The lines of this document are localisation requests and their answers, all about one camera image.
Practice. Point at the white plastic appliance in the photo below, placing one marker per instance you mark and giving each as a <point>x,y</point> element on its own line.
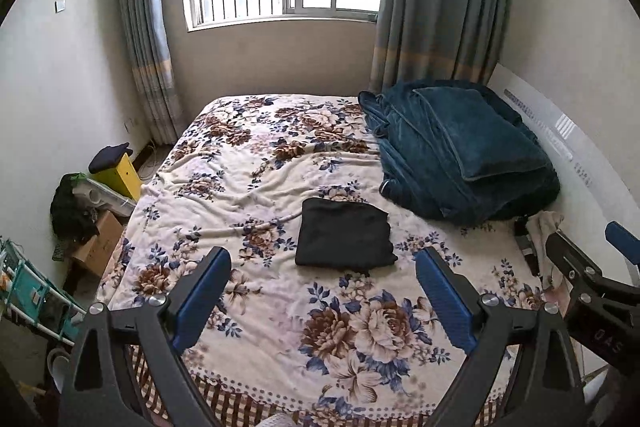
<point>105,196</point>

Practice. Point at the folded teal plush blanket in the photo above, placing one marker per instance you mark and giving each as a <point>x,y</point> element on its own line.
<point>480,132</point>

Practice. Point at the white bucket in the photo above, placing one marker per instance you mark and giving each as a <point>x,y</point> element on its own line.
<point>59,364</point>

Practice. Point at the black bag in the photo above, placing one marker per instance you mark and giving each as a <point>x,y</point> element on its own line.
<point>70,212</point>

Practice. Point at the brown cardboard box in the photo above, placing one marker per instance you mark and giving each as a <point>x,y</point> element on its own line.
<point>100,242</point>

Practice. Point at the floral-sheet bed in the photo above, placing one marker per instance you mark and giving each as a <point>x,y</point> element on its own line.
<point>250,157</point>

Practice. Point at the yellow box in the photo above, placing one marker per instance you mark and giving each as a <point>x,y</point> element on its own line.
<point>125,179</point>

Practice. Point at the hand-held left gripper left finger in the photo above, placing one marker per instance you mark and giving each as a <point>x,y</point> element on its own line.
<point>200,302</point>

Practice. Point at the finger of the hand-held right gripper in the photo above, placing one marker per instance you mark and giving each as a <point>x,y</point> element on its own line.
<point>622,241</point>
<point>567,254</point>

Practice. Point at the white wall switch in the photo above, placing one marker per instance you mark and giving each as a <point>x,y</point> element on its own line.
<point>60,5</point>

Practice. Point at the white bed headboard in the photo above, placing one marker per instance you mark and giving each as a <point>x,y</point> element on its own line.
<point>580,142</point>

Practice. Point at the black white striped cloth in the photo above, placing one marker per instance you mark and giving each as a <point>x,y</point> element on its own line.
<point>526,252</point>

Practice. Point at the beige cloth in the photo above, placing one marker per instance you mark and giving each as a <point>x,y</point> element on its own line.
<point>550,227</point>

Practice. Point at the black shirt with grey stripes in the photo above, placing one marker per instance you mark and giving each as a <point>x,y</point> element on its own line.
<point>345,234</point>

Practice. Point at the teal storage rack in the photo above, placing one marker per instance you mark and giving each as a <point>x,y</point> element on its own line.
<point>30,292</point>

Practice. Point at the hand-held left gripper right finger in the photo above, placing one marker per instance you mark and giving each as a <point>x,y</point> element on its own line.
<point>445,302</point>

